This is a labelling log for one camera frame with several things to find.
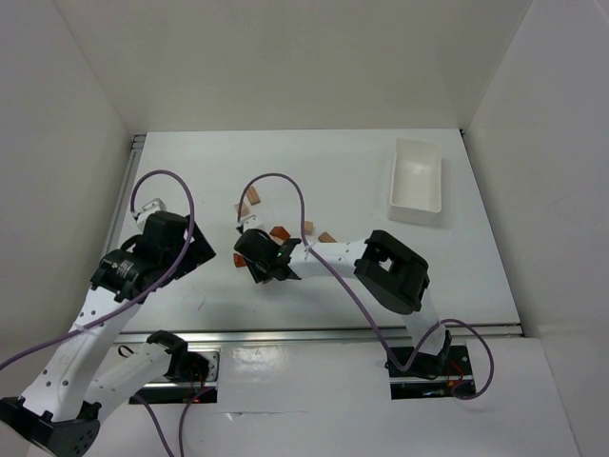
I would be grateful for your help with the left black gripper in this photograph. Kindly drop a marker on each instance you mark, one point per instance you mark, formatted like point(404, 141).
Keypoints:
point(199, 247)

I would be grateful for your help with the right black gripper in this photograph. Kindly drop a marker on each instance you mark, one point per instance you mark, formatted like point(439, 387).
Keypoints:
point(257, 270)

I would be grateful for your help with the orange arch block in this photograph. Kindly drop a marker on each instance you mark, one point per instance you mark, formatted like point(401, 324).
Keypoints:
point(239, 261)

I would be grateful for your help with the white plastic bin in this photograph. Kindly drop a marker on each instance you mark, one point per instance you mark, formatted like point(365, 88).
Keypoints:
point(415, 192)

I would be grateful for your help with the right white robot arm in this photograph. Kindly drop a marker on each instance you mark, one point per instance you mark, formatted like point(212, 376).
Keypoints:
point(395, 276)

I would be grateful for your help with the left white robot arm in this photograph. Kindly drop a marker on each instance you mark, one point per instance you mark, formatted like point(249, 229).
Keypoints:
point(63, 409)

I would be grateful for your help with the reddish brown wedge block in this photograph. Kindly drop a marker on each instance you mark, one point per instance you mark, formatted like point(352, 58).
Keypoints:
point(280, 233)

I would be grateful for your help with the small light cube block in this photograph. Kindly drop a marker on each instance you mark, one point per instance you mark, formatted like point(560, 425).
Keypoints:
point(242, 210)

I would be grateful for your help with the small light square block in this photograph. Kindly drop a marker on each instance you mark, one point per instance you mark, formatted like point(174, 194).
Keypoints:
point(309, 228)

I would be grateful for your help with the tan rectangular block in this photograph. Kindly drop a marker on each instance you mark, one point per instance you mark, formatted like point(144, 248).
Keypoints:
point(325, 237)

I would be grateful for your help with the light wood block far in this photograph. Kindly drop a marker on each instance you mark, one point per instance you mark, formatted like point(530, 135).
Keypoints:
point(252, 196)

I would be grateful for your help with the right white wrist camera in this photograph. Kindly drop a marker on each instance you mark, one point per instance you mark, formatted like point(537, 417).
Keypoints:
point(252, 221)

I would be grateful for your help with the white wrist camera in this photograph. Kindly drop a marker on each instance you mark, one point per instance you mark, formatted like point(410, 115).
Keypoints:
point(252, 221)
point(141, 215)

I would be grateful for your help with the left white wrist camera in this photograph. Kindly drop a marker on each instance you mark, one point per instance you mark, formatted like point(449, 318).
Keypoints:
point(141, 215)

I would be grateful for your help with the aluminium left rail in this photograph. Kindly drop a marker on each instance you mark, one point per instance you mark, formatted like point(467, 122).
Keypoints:
point(117, 194)

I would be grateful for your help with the aluminium rail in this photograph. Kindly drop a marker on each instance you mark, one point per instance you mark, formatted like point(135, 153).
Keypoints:
point(318, 335)
point(117, 194)

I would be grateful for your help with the aluminium front rail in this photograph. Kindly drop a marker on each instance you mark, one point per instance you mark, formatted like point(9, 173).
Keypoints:
point(318, 335)

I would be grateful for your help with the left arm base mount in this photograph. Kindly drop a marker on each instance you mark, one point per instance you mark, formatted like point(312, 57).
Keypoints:
point(201, 376)

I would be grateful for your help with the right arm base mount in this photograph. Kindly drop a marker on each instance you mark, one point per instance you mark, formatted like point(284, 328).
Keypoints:
point(427, 380)

